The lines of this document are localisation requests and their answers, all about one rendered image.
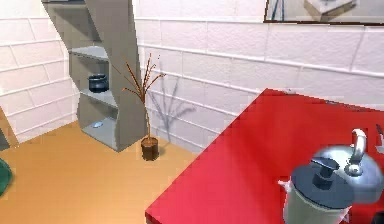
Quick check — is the bare brown twig plant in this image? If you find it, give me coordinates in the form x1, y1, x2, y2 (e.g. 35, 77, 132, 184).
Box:
111, 52, 167, 141

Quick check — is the dark brown plant pot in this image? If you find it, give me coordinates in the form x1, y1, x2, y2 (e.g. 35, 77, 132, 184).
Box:
140, 136, 160, 162

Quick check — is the red table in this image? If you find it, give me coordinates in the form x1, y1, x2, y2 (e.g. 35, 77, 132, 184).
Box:
145, 87, 384, 224

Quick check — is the grey zigzag shelf unit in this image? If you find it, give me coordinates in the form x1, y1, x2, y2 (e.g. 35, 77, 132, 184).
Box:
41, 0, 149, 153

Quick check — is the dark blue bowl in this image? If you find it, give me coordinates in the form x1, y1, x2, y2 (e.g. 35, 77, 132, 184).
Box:
87, 73, 110, 94

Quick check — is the grey pot with dark lid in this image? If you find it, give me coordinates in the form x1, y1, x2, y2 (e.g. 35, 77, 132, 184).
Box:
277, 157, 356, 224

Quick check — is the silver kettle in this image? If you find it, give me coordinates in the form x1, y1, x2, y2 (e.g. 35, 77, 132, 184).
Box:
313, 128, 384, 205

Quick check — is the brown wooden furniture edge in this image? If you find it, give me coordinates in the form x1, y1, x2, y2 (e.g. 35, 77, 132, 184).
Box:
0, 106, 20, 152

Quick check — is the green round object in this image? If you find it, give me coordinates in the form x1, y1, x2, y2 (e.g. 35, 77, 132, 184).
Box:
0, 157, 14, 198

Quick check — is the framed wall picture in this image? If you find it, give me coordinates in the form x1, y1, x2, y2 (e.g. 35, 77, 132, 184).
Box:
263, 0, 384, 26

